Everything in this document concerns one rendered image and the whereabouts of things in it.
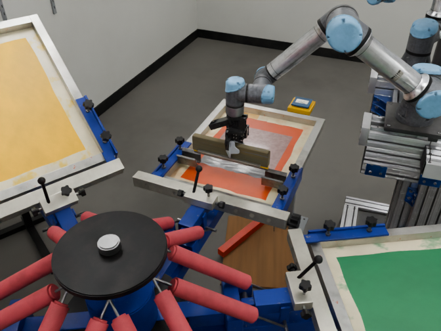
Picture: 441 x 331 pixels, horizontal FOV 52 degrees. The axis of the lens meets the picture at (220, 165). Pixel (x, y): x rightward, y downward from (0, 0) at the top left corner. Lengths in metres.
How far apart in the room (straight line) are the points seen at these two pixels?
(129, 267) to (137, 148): 2.83
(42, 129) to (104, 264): 0.91
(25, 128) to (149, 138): 2.22
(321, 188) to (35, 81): 2.25
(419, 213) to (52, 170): 1.77
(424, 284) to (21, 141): 1.61
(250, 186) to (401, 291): 0.75
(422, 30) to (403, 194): 0.80
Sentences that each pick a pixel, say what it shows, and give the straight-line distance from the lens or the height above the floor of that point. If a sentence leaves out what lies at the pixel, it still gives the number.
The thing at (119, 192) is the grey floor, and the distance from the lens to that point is 3.56.
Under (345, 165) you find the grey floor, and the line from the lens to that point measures 3.85.
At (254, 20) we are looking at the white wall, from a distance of 5.82.
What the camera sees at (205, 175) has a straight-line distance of 2.09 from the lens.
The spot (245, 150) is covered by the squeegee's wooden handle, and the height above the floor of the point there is 1.13.
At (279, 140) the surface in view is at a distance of 2.32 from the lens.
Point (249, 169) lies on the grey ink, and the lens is 2.11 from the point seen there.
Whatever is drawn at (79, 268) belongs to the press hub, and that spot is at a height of 1.32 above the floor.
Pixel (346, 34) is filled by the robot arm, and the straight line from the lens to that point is 1.64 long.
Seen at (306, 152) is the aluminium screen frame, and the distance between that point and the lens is 2.20.
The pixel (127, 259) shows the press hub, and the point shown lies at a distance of 1.26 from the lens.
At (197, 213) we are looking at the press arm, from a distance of 1.77.
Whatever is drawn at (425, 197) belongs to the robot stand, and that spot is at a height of 0.76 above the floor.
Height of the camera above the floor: 2.24
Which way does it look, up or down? 37 degrees down
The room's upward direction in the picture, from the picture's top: 1 degrees counter-clockwise
